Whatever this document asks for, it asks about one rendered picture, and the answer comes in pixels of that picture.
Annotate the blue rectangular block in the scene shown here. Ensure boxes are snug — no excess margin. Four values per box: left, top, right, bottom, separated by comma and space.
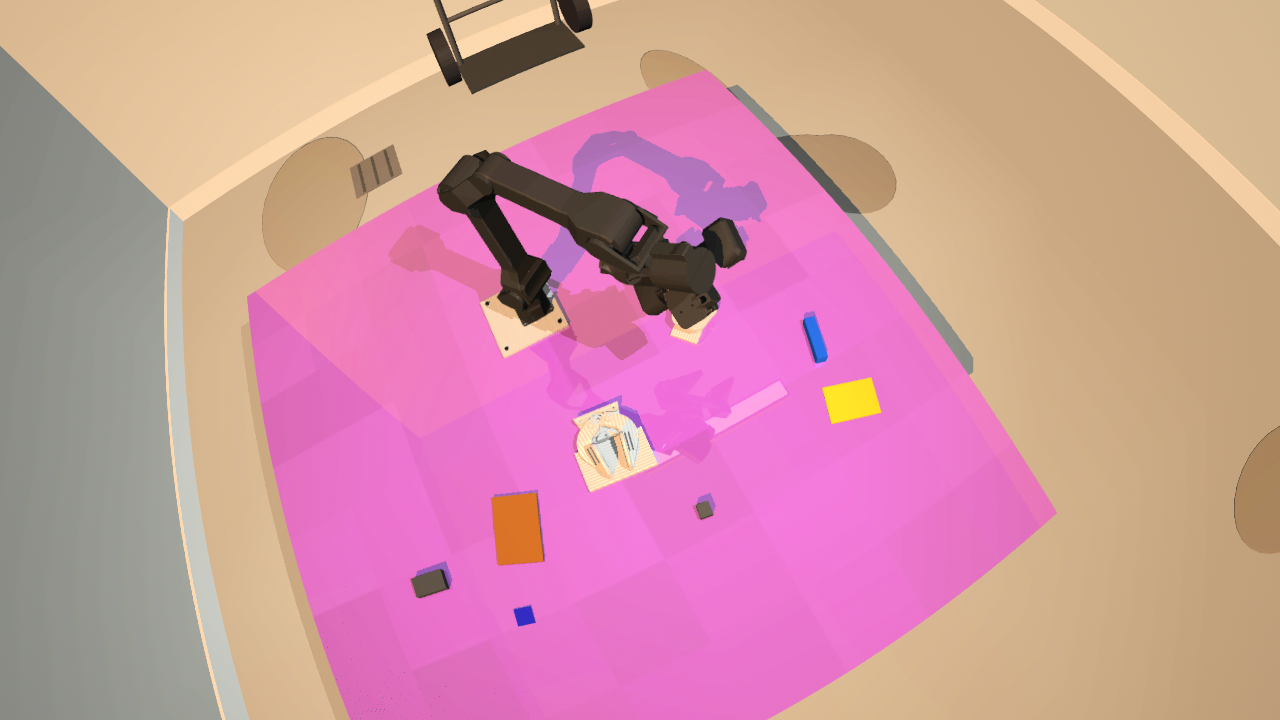
803, 316, 828, 363

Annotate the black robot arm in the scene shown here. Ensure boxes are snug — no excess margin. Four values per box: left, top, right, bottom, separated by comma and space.
436, 150, 721, 329

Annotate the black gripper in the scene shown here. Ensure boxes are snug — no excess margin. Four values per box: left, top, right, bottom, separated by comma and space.
634, 217, 748, 316

